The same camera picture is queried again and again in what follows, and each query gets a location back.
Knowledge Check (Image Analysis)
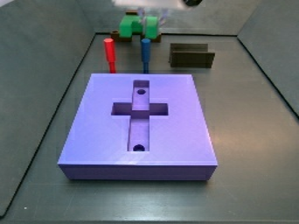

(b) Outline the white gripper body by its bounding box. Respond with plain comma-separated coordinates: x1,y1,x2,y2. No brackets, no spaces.
110,0,202,10

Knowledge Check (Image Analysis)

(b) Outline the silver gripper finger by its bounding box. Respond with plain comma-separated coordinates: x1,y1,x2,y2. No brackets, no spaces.
137,7,149,39
158,9,168,27

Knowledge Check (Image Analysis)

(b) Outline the green U-shaped block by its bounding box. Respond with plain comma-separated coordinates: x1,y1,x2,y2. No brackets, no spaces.
118,15,158,39

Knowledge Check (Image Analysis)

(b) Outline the purple board with cross slot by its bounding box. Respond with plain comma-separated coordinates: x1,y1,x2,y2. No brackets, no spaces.
57,73,217,180

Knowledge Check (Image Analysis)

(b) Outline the brown T-shaped block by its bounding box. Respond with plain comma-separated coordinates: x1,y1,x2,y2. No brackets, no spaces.
109,10,161,43

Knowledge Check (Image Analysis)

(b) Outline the blue peg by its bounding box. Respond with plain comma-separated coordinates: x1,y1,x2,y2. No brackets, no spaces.
141,38,150,74

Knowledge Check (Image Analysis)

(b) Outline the red peg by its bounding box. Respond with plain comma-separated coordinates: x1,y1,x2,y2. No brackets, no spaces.
103,38,116,74

